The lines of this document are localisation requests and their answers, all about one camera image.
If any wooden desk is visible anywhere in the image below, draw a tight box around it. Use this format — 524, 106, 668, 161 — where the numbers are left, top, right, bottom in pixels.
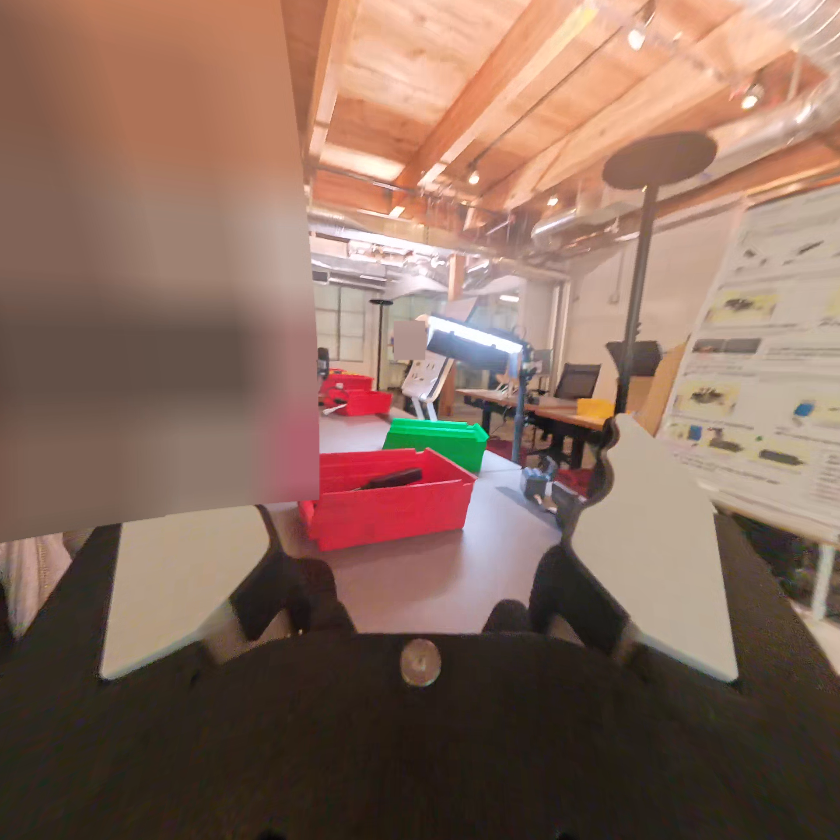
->
456, 386, 614, 460

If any black light stand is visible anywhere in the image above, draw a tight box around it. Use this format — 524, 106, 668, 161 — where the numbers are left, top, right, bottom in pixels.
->
511, 328, 536, 466

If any black tilted panel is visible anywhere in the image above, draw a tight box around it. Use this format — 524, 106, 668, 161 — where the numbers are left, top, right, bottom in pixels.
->
605, 340, 662, 378

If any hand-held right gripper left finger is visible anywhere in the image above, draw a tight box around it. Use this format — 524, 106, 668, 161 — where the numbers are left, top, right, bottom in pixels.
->
98, 504, 311, 680

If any large red plastic bin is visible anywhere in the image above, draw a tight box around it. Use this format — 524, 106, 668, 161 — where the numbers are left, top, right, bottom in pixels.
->
298, 448, 477, 552

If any LED panel light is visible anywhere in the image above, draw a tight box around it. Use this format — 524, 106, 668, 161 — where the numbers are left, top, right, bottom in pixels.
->
425, 314, 527, 372

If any silver air duct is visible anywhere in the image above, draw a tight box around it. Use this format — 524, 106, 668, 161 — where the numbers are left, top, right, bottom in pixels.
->
530, 79, 840, 247

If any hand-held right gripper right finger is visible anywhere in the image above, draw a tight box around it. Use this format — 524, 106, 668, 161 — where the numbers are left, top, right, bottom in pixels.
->
532, 413, 740, 685

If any black power strip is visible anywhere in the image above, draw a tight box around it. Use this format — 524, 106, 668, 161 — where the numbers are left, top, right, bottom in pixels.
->
351, 467, 425, 492

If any large research poster board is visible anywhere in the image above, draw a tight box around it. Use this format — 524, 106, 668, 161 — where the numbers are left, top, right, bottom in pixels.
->
635, 184, 840, 544

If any green plastic bin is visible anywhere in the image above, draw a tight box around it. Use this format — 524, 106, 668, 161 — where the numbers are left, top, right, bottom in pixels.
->
382, 418, 490, 475

